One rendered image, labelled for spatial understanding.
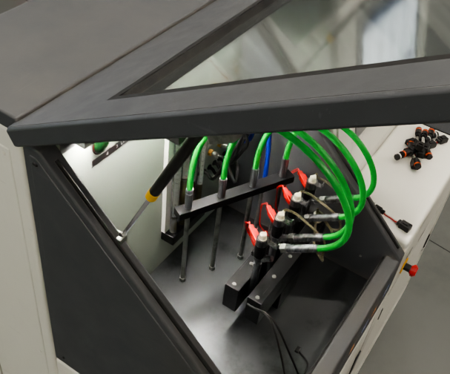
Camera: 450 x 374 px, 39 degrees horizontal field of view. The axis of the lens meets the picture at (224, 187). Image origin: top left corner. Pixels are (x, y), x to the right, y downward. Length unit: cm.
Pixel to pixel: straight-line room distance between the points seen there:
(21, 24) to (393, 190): 108
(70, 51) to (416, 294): 208
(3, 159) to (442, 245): 240
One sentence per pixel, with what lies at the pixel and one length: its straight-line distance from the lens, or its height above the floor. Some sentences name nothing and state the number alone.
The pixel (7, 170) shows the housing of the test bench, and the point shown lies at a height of 136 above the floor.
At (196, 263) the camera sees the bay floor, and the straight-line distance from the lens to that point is 172.
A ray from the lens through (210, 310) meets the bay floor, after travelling 163.
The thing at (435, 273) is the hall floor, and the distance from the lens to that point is 306.
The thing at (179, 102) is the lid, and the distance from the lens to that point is 81.
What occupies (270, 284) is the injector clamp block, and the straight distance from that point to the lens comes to 151.
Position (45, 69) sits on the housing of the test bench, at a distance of 120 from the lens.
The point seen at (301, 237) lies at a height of 111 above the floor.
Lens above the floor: 214
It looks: 43 degrees down
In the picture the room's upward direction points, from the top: 7 degrees clockwise
